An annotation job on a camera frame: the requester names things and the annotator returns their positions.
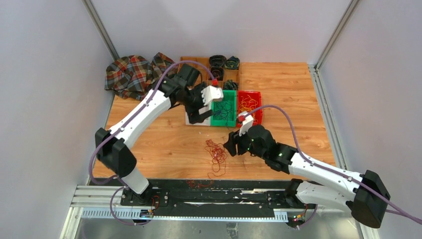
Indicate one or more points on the green plastic bin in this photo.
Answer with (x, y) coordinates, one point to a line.
(224, 112)

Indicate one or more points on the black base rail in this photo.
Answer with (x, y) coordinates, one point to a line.
(224, 199)

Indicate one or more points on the red plastic bin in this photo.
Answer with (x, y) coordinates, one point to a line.
(248, 101)

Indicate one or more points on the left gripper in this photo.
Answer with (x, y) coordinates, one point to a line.
(194, 117)

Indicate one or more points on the rolled green patterned tie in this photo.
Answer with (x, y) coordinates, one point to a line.
(230, 85)

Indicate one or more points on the plaid cloth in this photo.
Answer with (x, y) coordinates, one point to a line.
(133, 76)

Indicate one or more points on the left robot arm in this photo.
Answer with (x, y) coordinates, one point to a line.
(175, 86)

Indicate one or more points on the rolled dark tie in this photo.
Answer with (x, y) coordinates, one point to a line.
(217, 61)

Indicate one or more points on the wooden compartment tray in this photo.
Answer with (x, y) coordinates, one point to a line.
(201, 66)

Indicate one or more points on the rolled orange spotted tie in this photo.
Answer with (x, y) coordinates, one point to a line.
(217, 72)

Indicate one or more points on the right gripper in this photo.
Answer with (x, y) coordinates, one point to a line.
(230, 145)

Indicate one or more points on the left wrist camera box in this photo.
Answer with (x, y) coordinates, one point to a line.
(211, 94)

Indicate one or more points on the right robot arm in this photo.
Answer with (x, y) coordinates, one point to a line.
(364, 196)

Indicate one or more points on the rolled teal yellow tie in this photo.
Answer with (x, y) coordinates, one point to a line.
(232, 63)

